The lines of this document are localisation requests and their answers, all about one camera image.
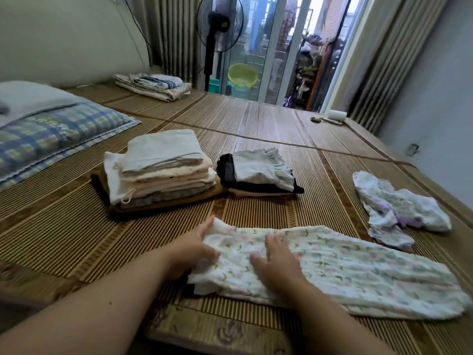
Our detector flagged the person's right hand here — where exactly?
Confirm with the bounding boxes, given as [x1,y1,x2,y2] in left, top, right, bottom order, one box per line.
[249,233,307,296]

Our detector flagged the person's left hand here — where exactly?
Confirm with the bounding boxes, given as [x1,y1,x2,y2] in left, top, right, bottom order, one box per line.
[166,215,223,282]

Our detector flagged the white floral print garment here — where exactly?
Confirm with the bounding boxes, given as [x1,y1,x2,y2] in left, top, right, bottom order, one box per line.
[187,218,473,321]

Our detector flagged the tan beige garment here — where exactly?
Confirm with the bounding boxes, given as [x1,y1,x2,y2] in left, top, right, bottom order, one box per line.
[228,187,297,199]

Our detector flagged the dark grey garment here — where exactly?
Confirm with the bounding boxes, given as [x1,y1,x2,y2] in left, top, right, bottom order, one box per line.
[216,153,305,195]

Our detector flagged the small floral white garment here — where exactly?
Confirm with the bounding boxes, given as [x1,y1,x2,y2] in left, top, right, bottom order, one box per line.
[352,171,453,252]

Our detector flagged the bamboo bed mat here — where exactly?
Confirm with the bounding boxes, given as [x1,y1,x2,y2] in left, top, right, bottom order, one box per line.
[0,83,473,355]

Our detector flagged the person's left forearm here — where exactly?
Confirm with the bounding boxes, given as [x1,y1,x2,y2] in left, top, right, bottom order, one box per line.
[0,251,186,355]

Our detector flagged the person's right forearm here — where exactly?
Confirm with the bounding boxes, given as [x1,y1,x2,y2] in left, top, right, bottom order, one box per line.
[284,281,396,355]

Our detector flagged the folded striped blanket stack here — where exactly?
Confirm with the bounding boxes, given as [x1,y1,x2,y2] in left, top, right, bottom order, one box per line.
[113,73,192,103]

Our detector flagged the blue plaid pillow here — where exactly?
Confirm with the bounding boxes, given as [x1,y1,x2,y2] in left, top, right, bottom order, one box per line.
[0,103,141,191]

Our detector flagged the yellow green basin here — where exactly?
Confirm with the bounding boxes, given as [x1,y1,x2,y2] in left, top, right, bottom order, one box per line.
[228,63,260,89]

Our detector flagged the cluttered balcony shelf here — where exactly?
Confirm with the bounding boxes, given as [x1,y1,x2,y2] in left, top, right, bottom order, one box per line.
[296,33,334,111]

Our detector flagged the beige patterned curtain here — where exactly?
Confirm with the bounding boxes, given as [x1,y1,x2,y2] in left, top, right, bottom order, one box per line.
[347,0,452,134]
[144,0,204,89]

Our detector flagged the sliding glass balcony door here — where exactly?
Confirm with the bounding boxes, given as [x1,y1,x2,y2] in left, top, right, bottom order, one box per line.
[214,0,363,111]

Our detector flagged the black standing fan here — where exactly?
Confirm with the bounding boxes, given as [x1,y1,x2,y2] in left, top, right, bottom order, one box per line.
[196,0,245,93]

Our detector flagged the cream padded headboard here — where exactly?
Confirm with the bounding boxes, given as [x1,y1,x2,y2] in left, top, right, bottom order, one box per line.
[0,0,152,89]

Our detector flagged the black cable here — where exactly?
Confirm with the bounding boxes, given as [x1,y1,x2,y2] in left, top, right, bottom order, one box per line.
[118,0,156,64]

